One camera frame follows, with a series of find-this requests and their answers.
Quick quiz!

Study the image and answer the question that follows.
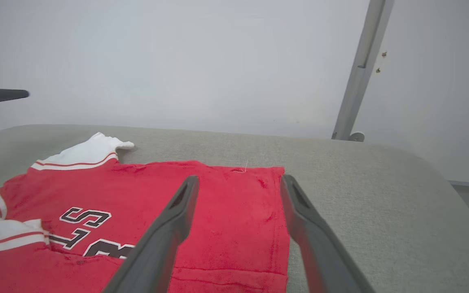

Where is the grey metal pole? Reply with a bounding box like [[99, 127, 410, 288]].
[[331, 0, 396, 141]]

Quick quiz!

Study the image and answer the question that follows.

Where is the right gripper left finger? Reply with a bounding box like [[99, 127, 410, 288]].
[[102, 175, 200, 293]]

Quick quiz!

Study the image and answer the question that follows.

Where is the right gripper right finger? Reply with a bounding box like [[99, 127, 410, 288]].
[[280, 174, 376, 293]]

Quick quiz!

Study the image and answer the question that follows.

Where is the red white sports jersey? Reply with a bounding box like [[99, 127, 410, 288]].
[[0, 132, 291, 293]]

